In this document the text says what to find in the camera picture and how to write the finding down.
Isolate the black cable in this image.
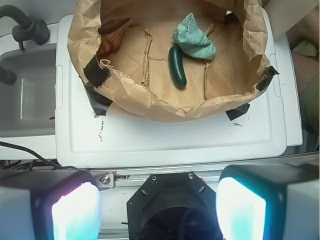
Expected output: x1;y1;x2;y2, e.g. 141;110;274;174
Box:
0;140;78;171

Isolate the orange-brown paper handle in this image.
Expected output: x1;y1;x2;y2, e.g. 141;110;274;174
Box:
98;18;133;55

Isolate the crumpled brown paper bag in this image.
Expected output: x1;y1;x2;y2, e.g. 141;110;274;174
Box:
67;0;277;123

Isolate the grey toy sink basin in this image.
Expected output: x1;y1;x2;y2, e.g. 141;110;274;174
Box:
0;44;56;138

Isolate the dark green toy cucumber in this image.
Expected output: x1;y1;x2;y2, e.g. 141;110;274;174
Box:
168;44;187;89

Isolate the aluminium extrusion rail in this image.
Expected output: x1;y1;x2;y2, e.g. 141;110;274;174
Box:
89;164;225;190

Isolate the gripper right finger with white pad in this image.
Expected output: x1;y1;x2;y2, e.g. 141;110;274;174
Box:
215;163;320;240

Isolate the dark grey toy faucet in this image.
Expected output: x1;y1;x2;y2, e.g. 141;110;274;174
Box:
0;4;50;52

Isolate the blue-green woven cloth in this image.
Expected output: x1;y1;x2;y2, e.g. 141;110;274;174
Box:
172;12;217;61

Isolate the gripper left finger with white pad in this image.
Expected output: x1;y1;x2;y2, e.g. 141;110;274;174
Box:
0;169;102;240

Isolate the black tape patch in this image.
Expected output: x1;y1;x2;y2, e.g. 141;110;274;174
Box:
255;66;280;94
84;85;113;116
83;55;111;88
225;103;251;121

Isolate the black octagonal mount plate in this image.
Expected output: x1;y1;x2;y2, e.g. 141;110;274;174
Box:
126;172;224;240

